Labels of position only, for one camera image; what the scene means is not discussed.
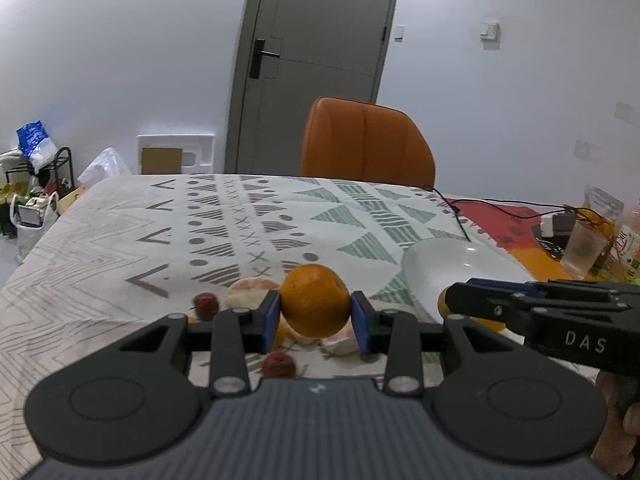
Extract white tote bag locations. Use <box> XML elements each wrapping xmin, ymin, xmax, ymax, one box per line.
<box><xmin>10</xmin><ymin>192</ymin><xmax>62</xmax><ymax>264</ymax></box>

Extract orange leather chair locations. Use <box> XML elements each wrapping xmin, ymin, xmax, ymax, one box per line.
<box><xmin>300</xmin><ymin>96</ymin><xmax>437</xmax><ymax>191</ymax></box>

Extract grey door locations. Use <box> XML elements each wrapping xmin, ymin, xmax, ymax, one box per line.
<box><xmin>225</xmin><ymin>0</ymin><xmax>404</xmax><ymax>176</ymax></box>

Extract clear plastic bottle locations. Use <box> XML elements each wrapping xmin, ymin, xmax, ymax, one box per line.
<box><xmin>607</xmin><ymin>210</ymin><xmax>640</xmax><ymax>277</ymax></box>

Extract geometric patterned tablecloth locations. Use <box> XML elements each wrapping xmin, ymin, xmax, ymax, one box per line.
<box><xmin>0</xmin><ymin>174</ymin><xmax>531</xmax><ymax>480</ymax></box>

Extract white foam packaging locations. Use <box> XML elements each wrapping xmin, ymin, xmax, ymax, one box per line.
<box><xmin>136</xmin><ymin>133</ymin><xmax>217</xmax><ymax>176</ymax></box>

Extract white plastic bag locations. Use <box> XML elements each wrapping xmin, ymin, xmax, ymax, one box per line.
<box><xmin>77</xmin><ymin>147</ymin><xmax>134</xmax><ymax>187</ymax></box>

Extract black door handle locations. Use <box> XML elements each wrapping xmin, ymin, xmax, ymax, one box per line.
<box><xmin>249</xmin><ymin>39</ymin><xmax>282</xmax><ymax>80</ymax></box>

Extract frosted plastic cup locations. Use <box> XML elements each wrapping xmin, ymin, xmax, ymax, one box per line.
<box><xmin>560</xmin><ymin>220</ymin><xmax>614</xmax><ymax>281</ymax></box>

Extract blue and white bag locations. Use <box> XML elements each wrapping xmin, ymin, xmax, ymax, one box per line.
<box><xmin>16</xmin><ymin>121</ymin><xmax>59</xmax><ymax>169</ymax></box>

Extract white bowl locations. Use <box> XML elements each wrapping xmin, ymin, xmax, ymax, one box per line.
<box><xmin>401</xmin><ymin>238</ymin><xmax>543</xmax><ymax>328</ymax></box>

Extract brown cardboard sheet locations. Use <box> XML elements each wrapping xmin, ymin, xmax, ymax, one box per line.
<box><xmin>141</xmin><ymin>147</ymin><xmax>184</xmax><ymax>175</ymax></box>

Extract large orange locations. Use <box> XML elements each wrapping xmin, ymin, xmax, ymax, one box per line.
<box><xmin>280</xmin><ymin>263</ymin><xmax>352</xmax><ymax>338</ymax></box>

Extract peeled pomelo segment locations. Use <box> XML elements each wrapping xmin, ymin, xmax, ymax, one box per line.
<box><xmin>320</xmin><ymin>324</ymin><xmax>361</xmax><ymax>356</ymax></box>
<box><xmin>223</xmin><ymin>276</ymin><xmax>282</xmax><ymax>312</ymax></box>

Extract clear snack bag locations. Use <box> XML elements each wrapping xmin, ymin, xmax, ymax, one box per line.
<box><xmin>580</xmin><ymin>185</ymin><xmax>626</xmax><ymax>226</ymax></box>

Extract grey charger adapter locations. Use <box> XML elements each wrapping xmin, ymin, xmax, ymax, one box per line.
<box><xmin>540</xmin><ymin>212</ymin><xmax>579</xmax><ymax>237</ymax></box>

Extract red and orange cloth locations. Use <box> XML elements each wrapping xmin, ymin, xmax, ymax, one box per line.
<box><xmin>444</xmin><ymin>198</ymin><xmax>623</xmax><ymax>282</ymax></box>

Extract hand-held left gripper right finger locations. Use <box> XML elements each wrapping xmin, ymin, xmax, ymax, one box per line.
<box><xmin>350</xmin><ymin>290</ymin><xmax>522</xmax><ymax>397</ymax></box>

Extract thin black cable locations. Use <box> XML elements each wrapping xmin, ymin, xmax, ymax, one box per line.
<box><xmin>445</xmin><ymin>198</ymin><xmax>586</xmax><ymax>222</ymax></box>

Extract black metal rack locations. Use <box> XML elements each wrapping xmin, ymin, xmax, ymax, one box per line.
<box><xmin>2</xmin><ymin>147</ymin><xmax>76</xmax><ymax>202</ymax></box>

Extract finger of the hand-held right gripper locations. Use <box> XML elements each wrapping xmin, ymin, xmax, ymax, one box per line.
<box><xmin>467</xmin><ymin>277</ymin><xmax>551</xmax><ymax>297</ymax></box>
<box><xmin>444</xmin><ymin>282</ymin><xmax>538</xmax><ymax>335</ymax></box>

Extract small red jujube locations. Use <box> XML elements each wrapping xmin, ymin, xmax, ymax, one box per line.
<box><xmin>261</xmin><ymin>351</ymin><xmax>297</xmax><ymax>380</ymax></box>
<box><xmin>193</xmin><ymin>292</ymin><xmax>220</xmax><ymax>321</ymax></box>

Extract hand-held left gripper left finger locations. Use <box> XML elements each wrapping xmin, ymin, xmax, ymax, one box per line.
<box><xmin>117</xmin><ymin>290</ymin><xmax>282</xmax><ymax>398</ymax></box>

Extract person's right hand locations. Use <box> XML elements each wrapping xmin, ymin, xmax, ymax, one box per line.
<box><xmin>590</xmin><ymin>372</ymin><xmax>640</xmax><ymax>480</ymax></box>

